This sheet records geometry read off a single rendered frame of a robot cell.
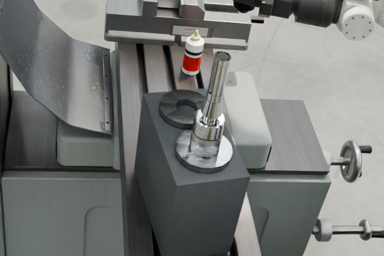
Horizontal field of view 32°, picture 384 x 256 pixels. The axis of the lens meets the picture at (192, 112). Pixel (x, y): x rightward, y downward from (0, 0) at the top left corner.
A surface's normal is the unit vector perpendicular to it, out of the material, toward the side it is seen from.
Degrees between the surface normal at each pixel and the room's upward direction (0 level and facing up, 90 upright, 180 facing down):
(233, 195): 90
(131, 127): 0
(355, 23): 90
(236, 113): 0
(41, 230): 90
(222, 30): 90
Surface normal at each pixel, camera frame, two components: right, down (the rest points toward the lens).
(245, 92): 0.14, -0.76
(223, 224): 0.28, 0.65
